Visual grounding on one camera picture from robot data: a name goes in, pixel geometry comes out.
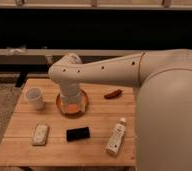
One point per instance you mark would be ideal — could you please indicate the white plastic bottle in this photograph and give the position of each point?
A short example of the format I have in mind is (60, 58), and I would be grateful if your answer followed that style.
(115, 140)

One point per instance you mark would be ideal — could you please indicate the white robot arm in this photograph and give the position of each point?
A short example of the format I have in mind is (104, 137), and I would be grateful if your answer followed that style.
(163, 115)

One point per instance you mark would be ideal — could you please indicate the wooden table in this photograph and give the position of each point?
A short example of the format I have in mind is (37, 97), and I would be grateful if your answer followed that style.
(16, 148)

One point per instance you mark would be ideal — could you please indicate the black sponge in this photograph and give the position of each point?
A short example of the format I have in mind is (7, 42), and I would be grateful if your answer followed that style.
(77, 134)

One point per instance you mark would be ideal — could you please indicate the white paper cup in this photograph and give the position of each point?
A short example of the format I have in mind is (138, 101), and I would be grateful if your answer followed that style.
(34, 97)

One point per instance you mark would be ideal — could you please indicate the orange bowl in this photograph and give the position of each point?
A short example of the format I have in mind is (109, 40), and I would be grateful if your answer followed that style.
(81, 110)

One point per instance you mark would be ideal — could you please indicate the white sponge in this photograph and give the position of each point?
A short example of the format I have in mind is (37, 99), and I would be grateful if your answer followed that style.
(40, 135)

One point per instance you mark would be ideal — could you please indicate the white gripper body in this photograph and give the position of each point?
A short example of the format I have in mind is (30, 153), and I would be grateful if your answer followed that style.
(70, 95)

